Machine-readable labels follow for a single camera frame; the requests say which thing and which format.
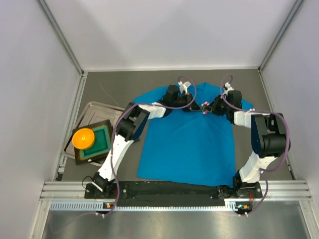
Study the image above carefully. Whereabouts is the pink flower smiley brooch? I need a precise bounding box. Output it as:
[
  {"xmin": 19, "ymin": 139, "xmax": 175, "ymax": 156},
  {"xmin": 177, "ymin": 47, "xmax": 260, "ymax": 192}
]
[{"xmin": 201, "ymin": 102, "xmax": 210, "ymax": 115}]

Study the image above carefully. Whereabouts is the blue t-shirt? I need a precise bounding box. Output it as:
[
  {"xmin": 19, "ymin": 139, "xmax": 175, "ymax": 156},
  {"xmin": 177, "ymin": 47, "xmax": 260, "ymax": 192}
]
[{"xmin": 133, "ymin": 82, "xmax": 255, "ymax": 188}]

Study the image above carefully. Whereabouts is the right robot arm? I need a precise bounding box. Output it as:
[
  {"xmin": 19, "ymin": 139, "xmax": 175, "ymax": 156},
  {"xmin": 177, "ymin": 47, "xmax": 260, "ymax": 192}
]
[{"xmin": 202, "ymin": 90, "xmax": 290, "ymax": 197}]

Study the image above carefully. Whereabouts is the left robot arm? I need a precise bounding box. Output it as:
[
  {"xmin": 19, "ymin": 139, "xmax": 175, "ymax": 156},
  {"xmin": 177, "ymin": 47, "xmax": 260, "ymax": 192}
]
[{"xmin": 91, "ymin": 81, "xmax": 200, "ymax": 197}]

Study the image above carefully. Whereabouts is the metal tray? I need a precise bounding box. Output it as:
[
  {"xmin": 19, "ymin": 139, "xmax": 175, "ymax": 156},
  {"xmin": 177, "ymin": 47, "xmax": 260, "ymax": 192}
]
[{"xmin": 62, "ymin": 102, "xmax": 124, "ymax": 166}]

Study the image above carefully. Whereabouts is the black box green lining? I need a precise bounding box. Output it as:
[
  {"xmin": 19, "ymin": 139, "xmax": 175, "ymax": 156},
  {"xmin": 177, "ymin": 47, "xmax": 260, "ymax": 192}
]
[{"xmin": 71, "ymin": 119, "xmax": 113, "ymax": 165}]

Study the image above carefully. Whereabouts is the orange bowl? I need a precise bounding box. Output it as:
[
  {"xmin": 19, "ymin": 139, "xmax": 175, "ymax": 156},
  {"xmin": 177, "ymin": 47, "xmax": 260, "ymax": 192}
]
[{"xmin": 72, "ymin": 128, "xmax": 95, "ymax": 150}]

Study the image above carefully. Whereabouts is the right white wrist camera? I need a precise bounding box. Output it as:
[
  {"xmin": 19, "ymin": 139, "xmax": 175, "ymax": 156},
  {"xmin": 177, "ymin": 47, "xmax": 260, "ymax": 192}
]
[{"xmin": 223, "ymin": 82, "xmax": 234, "ymax": 95}]

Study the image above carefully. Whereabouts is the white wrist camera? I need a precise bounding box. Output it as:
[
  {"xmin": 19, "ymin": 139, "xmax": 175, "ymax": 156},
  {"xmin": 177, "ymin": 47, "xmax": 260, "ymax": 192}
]
[
  {"xmin": 178, "ymin": 81, "xmax": 191, "ymax": 95},
  {"xmin": 223, "ymin": 82, "xmax": 234, "ymax": 95}
]

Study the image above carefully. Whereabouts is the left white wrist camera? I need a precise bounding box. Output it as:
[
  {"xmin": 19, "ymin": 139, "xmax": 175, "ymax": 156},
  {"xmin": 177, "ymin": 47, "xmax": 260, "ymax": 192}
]
[{"xmin": 178, "ymin": 81, "xmax": 191, "ymax": 95}]

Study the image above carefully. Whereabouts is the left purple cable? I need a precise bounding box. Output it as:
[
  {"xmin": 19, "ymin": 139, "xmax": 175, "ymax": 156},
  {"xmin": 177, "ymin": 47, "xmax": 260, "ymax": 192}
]
[{"xmin": 110, "ymin": 75, "xmax": 198, "ymax": 217}]

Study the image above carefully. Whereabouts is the purple cable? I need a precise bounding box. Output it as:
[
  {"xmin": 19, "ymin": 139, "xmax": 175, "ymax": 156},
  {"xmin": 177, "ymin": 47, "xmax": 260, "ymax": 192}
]
[
  {"xmin": 221, "ymin": 74, "xmax": 292, "ymax": 216},
  {"xmin": 110, "ymin": 75, "xmax": 198, "ymax": 217}
]

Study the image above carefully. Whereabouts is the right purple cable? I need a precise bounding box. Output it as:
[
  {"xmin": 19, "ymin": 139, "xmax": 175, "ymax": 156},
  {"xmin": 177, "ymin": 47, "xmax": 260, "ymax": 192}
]
[{"xmin": 221, "ymin": 74, "xmax": 292, "ymax": 216}]

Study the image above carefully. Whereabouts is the white slotted cable duct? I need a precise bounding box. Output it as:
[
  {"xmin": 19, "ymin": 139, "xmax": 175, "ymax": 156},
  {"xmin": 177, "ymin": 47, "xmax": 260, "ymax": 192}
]
[{"xmin": 49, "ymin": 201, "xmax": 240, "ymax": 212}]

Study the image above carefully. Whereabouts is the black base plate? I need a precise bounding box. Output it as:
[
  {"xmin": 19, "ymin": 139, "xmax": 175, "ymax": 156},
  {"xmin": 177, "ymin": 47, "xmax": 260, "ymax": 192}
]
[{"xmin": 84, "ymin": 181, "xmax": 263, "ymax": 207}]

